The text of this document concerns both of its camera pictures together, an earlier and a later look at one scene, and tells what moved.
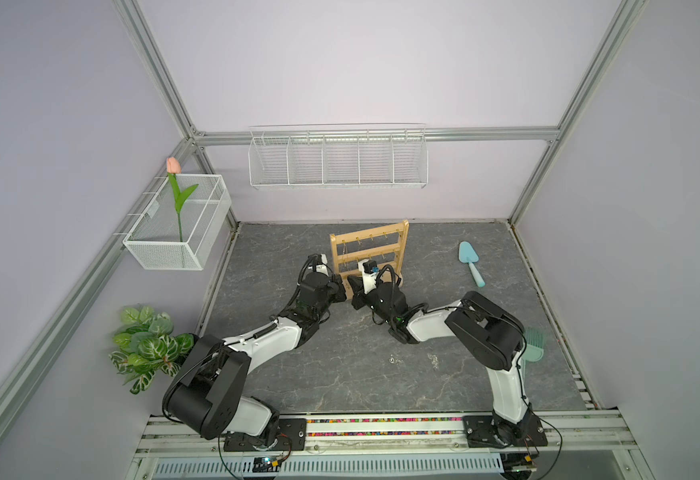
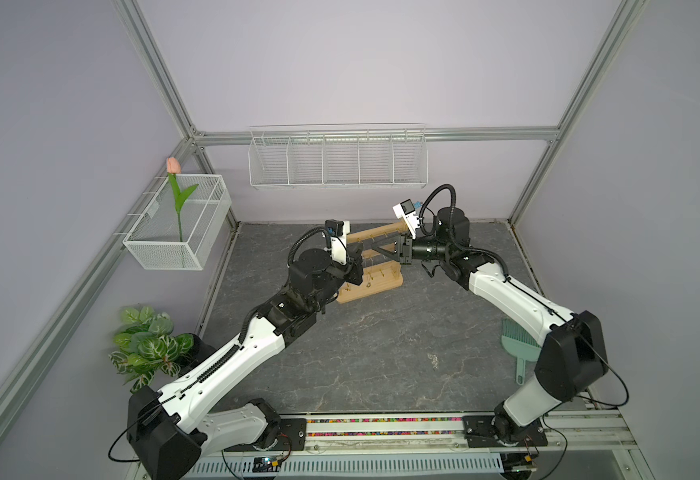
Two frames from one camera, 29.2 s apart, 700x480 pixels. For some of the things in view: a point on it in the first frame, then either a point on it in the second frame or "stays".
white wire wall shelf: x=342 y=156 stays
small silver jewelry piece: x=434 y=361 stays
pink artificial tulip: x=174 y=167 stays
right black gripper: x=357 y=292 -> x=405 y=257
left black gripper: x=335 y=285 -> x=353 y=263
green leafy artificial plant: x=146 y=344 stays
